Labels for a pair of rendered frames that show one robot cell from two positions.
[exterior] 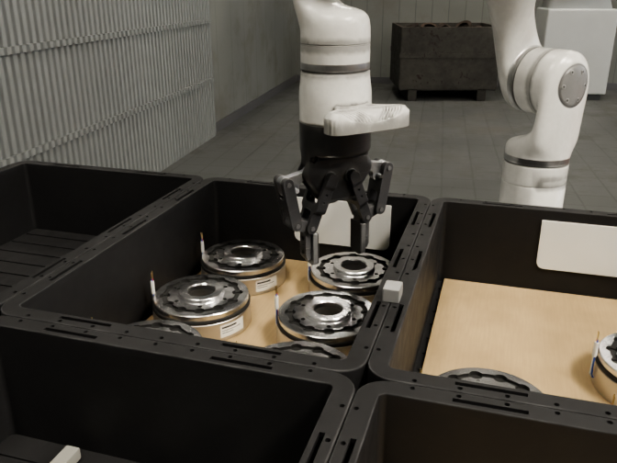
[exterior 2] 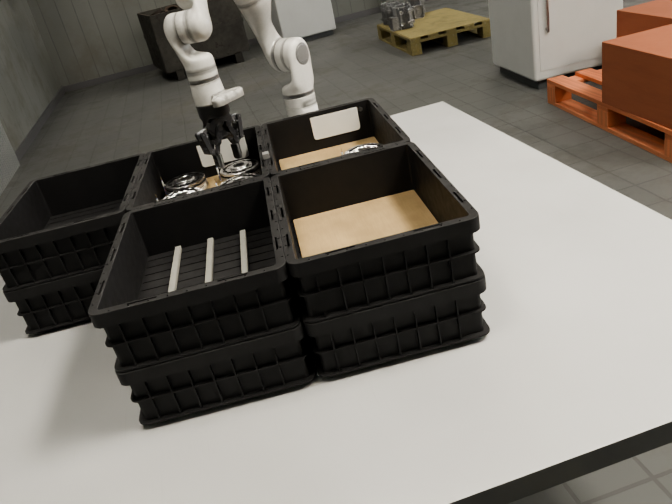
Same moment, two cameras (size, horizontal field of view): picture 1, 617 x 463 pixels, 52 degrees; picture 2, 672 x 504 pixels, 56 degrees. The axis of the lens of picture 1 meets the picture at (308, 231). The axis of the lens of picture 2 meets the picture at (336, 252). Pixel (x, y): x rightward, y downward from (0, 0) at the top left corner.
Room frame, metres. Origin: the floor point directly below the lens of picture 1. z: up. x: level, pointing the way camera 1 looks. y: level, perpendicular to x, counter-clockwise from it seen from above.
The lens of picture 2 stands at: (-0.82, 0.29, 1.36)
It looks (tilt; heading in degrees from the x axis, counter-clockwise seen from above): 28 degrees down; 340
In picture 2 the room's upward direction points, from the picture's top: 13 degrees counter-clockwise
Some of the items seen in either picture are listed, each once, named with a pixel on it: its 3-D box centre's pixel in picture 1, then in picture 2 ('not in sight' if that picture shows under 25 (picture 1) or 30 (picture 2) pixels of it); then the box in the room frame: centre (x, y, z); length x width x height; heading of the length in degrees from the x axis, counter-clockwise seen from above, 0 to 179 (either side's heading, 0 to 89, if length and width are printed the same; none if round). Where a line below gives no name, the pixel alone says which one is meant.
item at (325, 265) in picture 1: (353, 270); (239, 167); (0.67, -0.05, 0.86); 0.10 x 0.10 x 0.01
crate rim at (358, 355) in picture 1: (258, 252); (202, 167); (0.59, 0.05, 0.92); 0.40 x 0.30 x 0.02; 163
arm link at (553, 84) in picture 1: (544, 110); (293, 68); (0.91, -0.34, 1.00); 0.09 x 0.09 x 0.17; 30
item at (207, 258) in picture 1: (242, 256); (185, 181); (0.72, 0.08, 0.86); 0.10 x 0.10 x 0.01
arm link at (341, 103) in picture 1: (344, 92); (212, 88); (0.64, -0.04, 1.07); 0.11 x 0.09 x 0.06; 28
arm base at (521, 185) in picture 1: (528, 214); (305, 122); (0.91, -0.34, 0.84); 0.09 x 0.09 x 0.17; 82
